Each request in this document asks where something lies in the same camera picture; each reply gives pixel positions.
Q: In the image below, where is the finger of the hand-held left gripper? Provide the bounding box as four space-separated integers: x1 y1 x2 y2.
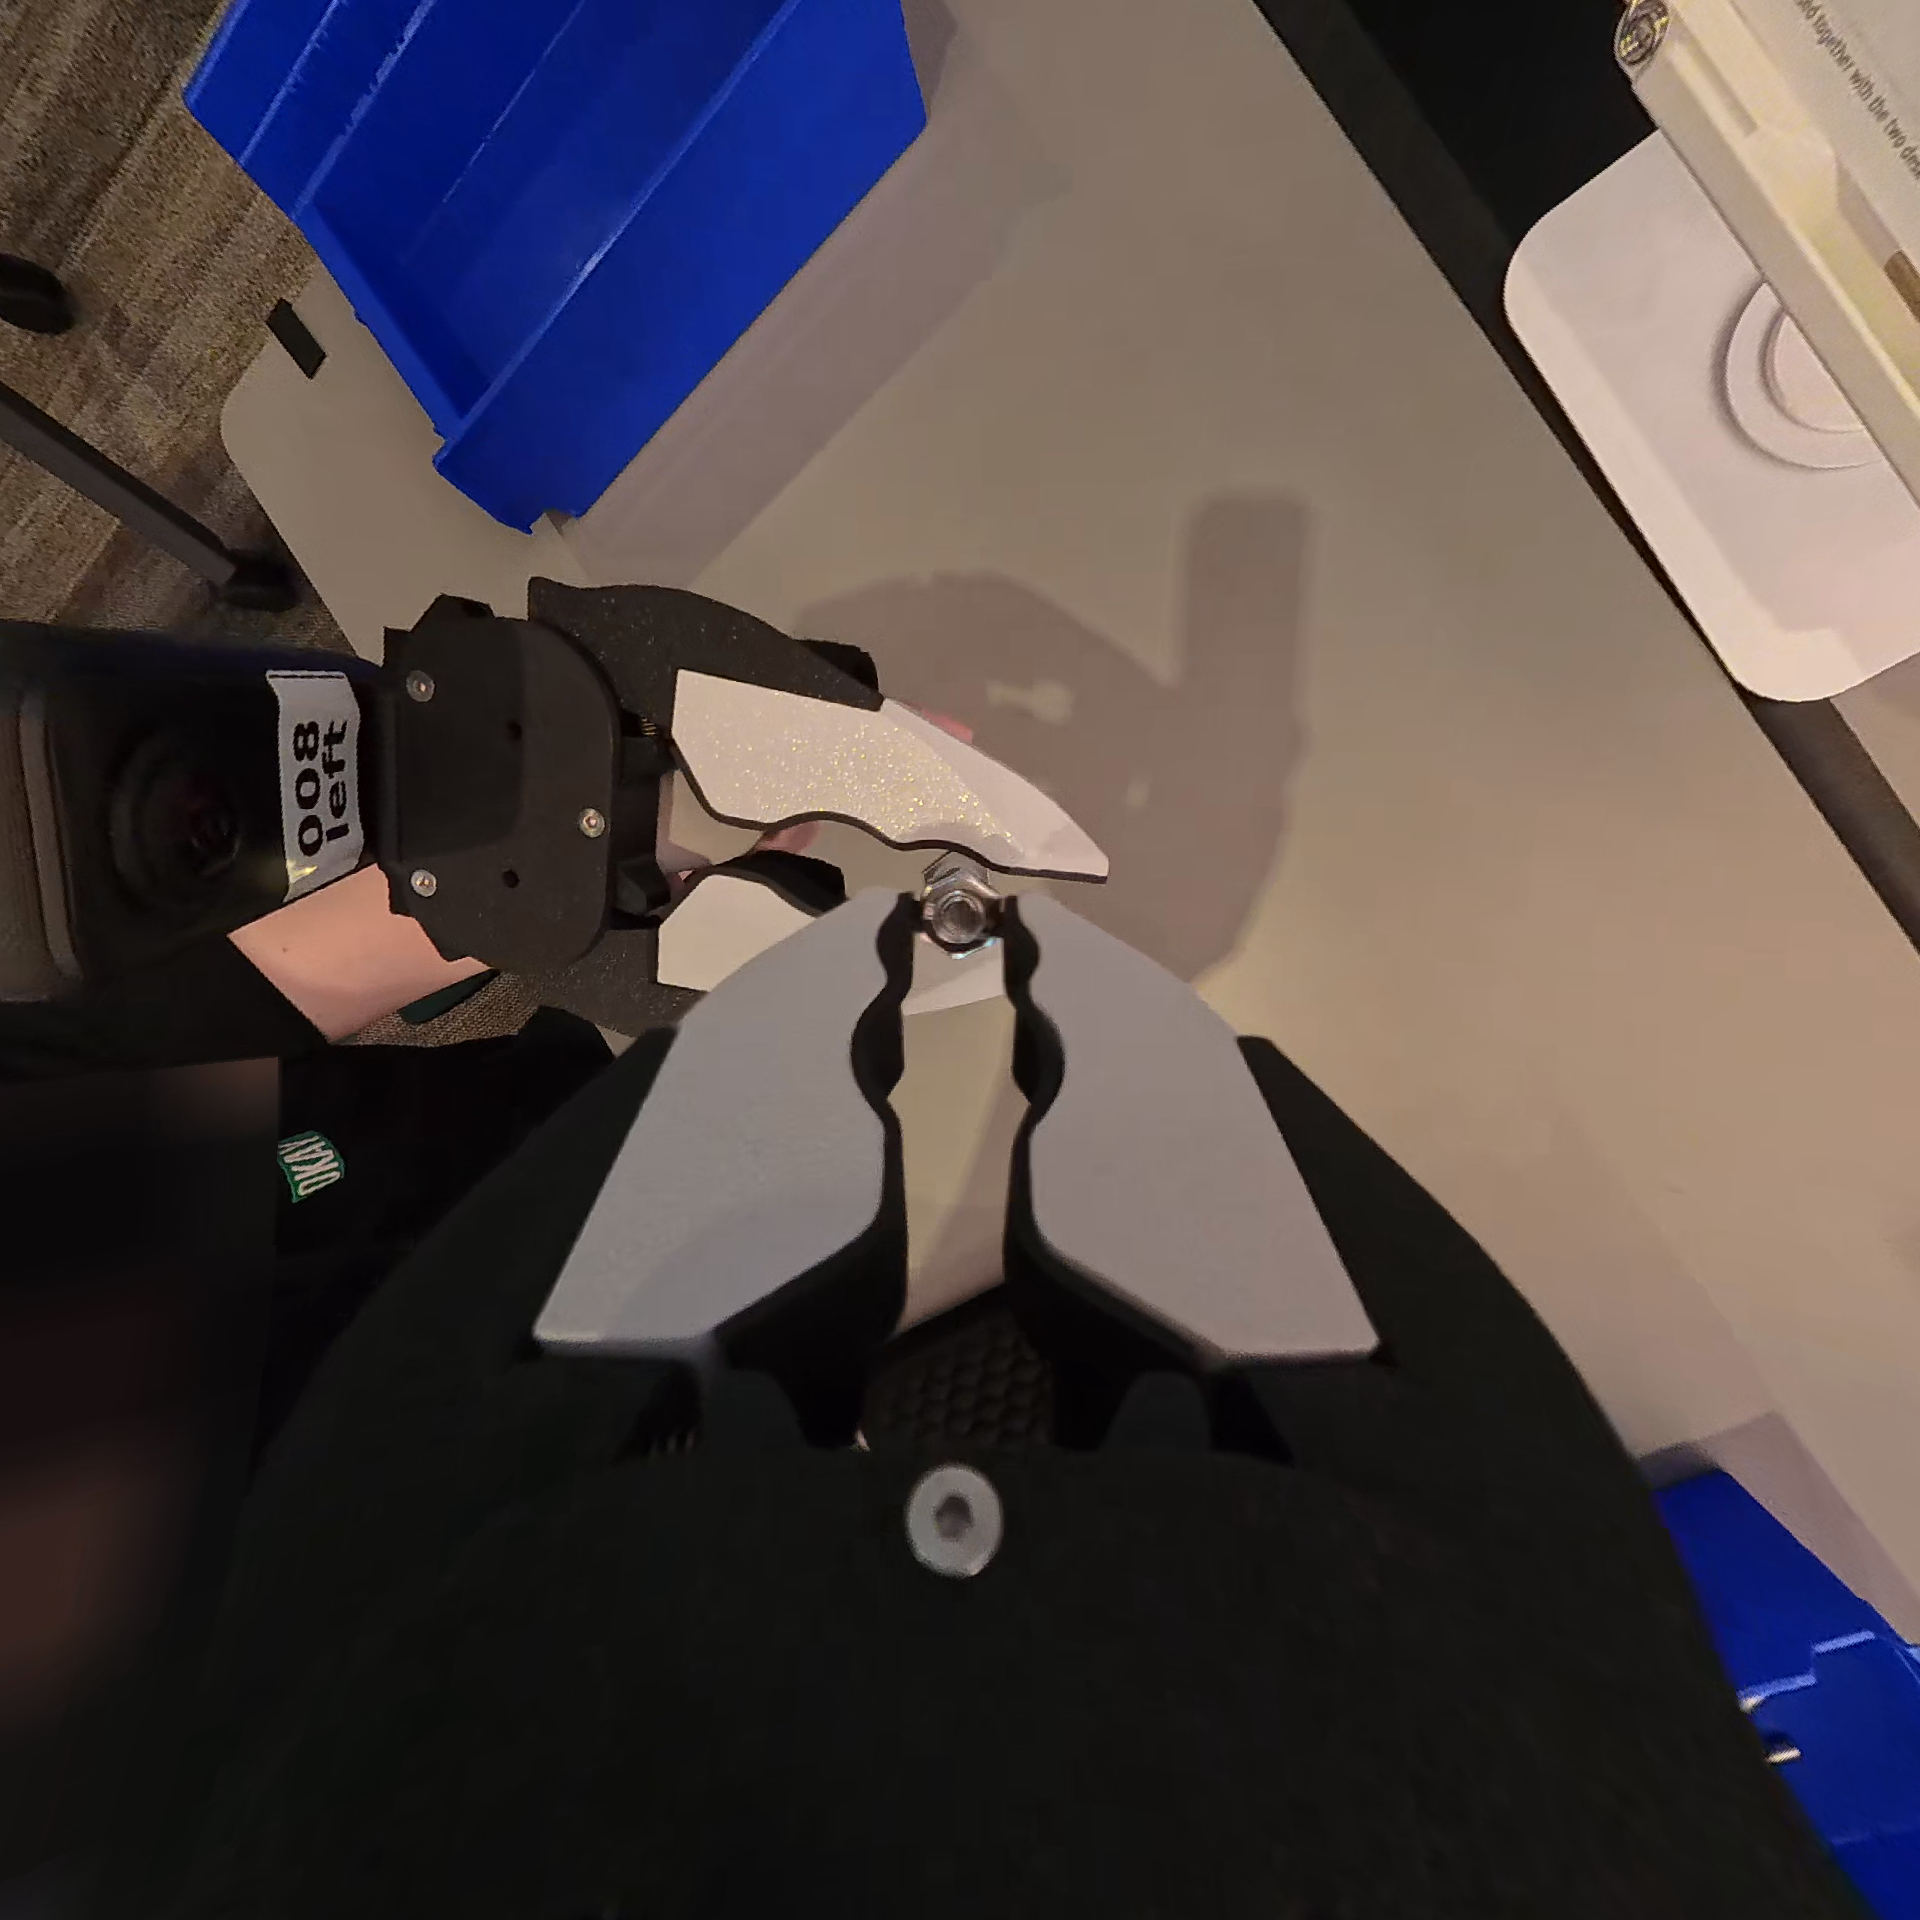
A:
658 665 1114 890
658 868 1018 1013

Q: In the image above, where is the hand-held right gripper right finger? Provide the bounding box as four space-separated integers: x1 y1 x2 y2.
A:
1003 894 1377 1365

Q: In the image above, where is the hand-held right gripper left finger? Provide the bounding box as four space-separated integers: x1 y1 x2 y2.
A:
537 889 913 1365

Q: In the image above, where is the blue plastic bin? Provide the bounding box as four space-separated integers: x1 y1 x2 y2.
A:
184 0 930 536
1649 1466 1920 1920

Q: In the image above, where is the person's left forearm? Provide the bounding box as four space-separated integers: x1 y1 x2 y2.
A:
232 868 498 1045

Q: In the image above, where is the black textured elbow pad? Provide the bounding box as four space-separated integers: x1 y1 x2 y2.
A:
863 1288 1058 1454

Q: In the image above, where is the person's left hand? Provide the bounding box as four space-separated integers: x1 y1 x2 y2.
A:
681 818 858 890

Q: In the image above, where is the black furniture foot bar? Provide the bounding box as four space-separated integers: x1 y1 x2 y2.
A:
0 381 301 612

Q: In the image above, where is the white display stand base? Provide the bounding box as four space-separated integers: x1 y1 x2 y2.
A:
1507 131 1920 707

